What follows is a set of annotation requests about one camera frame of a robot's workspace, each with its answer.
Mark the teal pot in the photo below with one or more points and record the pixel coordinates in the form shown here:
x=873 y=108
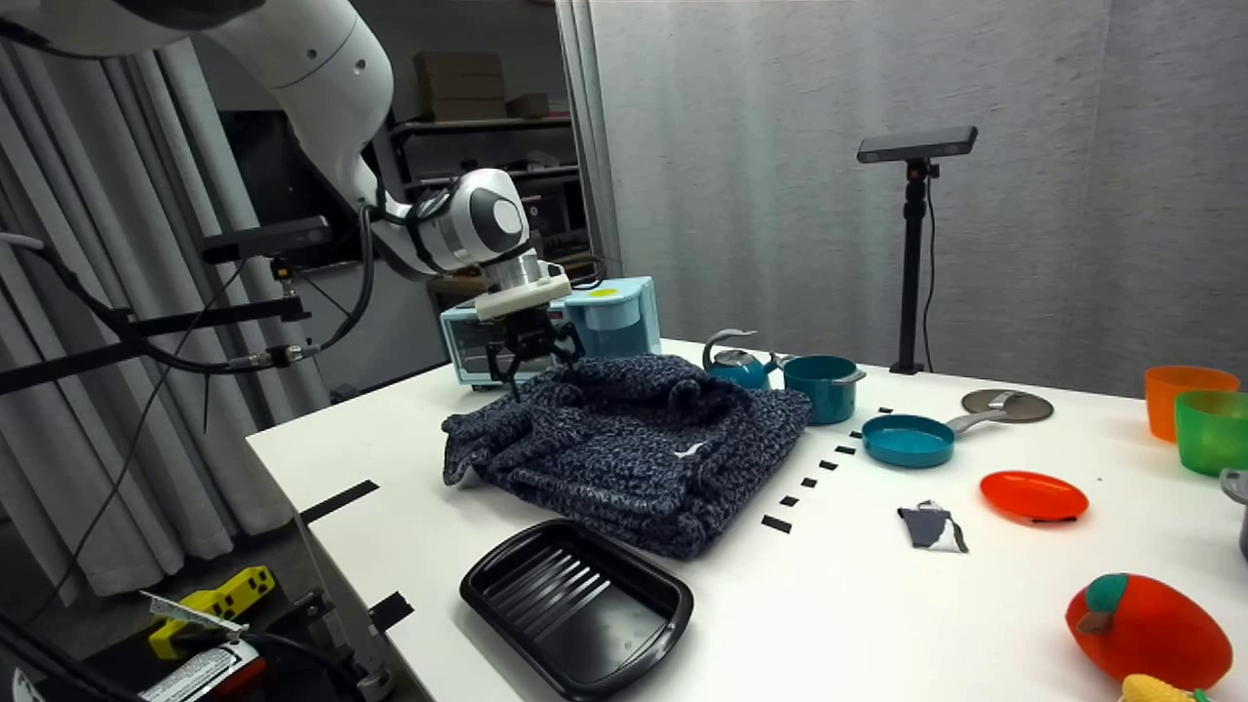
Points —
x=827 y=383

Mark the orange plastic cup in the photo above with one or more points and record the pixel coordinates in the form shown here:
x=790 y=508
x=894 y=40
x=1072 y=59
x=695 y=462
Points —
x=1167 y=383

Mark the teal toy kettle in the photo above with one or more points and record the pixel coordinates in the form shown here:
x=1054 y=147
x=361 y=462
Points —
x=728 y=362

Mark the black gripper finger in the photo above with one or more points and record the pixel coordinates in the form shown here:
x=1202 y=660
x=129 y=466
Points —
x=504 y=367
x=565 y=348

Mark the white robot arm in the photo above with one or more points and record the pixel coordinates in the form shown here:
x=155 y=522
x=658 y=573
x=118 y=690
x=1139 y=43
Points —
x=334 y=81

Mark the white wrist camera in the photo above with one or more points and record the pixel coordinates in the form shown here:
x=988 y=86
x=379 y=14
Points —
x=519 y=297

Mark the red toy plate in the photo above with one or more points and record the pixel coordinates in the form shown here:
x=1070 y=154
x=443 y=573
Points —
x=1036 y=497

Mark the teal frying pan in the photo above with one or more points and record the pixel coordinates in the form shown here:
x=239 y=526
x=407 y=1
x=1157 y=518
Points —
x=915 y=444

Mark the green plastic cup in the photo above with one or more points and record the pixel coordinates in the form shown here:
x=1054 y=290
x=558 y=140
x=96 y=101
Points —
x=1213 y=432

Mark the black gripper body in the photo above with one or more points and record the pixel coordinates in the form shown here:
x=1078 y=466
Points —
x=529 y=335

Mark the red toy tomato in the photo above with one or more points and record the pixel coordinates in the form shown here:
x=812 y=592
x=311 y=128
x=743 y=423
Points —
x=1139 y=625

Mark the yellow power plug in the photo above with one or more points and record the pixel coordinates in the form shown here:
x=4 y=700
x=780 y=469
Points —
x=207 y=610

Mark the camera on tripod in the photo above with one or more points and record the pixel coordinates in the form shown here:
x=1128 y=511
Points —
x=922 y=159

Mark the dark blue fleece blanket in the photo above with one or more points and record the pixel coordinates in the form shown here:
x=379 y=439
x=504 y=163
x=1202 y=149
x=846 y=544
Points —
x=647 y=450

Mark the yellow toy lemon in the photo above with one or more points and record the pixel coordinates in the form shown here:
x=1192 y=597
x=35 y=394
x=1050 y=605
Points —
x=1146 y=690

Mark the black ridged plastic tray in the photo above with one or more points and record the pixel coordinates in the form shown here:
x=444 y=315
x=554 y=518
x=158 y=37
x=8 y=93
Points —
x=586 y=613

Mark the light blue toy oven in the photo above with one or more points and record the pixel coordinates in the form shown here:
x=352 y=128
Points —
x=612 y=319

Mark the silver pot lid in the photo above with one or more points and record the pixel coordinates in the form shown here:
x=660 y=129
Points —
x=1014 y=406

